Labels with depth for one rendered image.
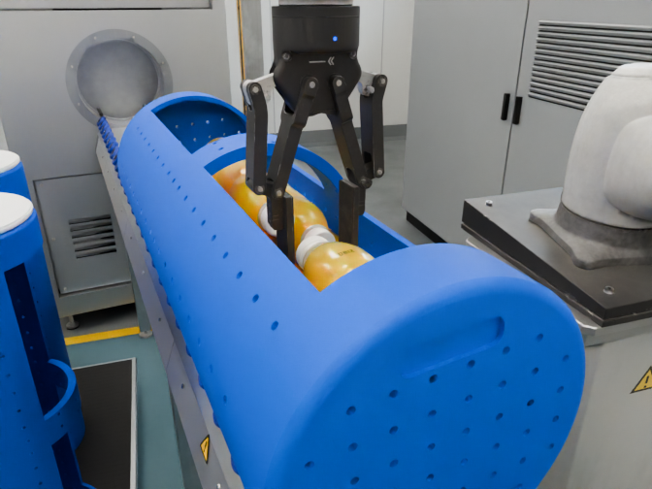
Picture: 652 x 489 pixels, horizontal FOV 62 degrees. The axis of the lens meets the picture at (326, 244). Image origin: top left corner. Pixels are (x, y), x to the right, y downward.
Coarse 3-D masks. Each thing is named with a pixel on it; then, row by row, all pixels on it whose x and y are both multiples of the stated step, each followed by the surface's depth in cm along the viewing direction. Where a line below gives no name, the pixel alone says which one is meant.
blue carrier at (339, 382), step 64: (128, 128) 102; (192, 128) 109; (128, 192) 92; (192, 192) 62; (320, 192) 86; (192, 256) 54; (256, 256) 45; (384, 256) 38; (448, 256) 38; (192, 320) 51; (256, 320) 40; (320, 320) 35; (384, 320) 33; (448, 320) 35; (512, 320) 37; (256, 384) 37; (320, 384) 32; (384, 384) 34; (448, 384) 37; (512, 384) 40; (576, 384) 44; (256, 448) 35; (320, 448) 34; (384, 448) 37; (448, 448) 40; (512, 448) 44
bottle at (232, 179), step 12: (228, 168) 74; (240, 168) 73; (216, 180) 76; (228, 180) 72; (240, 180) 70; (228, 192) 71; (240, 192) 68; (252, 192) 67; (240, 204) 67; (252, 204) 66; (264, 204) 65; (252, 216) 66
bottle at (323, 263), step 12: (312, 252) 51; (324, 252) 49; (336, 252) 49; (348, 252) 48; (360, 252) 48; (312, 264) 49; (324, 264) 48; (336, 264) 47; (348, 264) 47; (360, 264) 46; (312, 276) 49; (324, 276) 47; (336, 276) 46; (324, 288) 47
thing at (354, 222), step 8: (344, 184) 54; (352, 184) 53; (344, 192) 54; (352, 192) 52; (344, 200) 54; (352, 200) 53; (344, 208) 55; (352, 208) 53; (344, 216) 55; (352, 216) 54; (344, 224) 55; (352, 224) 54; (344, 232) 56; (352, 232) 54; (344, 240) 56; (352, 240) 55
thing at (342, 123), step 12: (336, 84) 47; (336, 96) 48; (348, 108) 49; (336, 120) 50; (348, 120) 50; (336, 132) 52; (348, 132) 50; (348, 144) 51; (348, 156) 52; (360, 156) 52; (348, 168) 53; (360, 168) 52; (360, 180) 53; (372, 180) 52
